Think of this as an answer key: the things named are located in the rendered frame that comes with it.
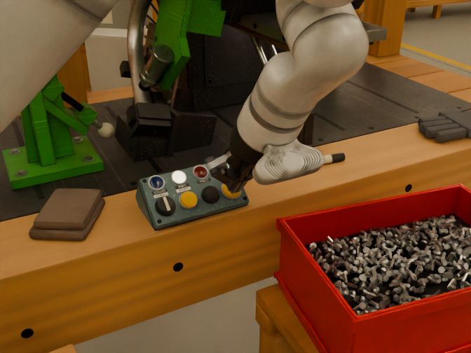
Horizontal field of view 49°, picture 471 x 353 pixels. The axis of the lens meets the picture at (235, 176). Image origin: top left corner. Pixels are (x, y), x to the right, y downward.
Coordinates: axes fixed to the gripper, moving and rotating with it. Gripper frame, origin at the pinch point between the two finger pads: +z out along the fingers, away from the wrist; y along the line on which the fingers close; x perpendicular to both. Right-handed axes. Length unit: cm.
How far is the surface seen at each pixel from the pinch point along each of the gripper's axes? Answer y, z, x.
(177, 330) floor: -12, 116, 0
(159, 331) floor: -6, 117, -2
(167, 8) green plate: -1.8, 1.2, -35.4
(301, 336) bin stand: -0.5, 1.9, 23.2
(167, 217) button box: 10.8, 2.7, 1.6
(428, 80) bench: -77, 27, -26
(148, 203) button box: 12.6, 2.8, -1.2
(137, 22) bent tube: 1.6, 8.2, -39.3
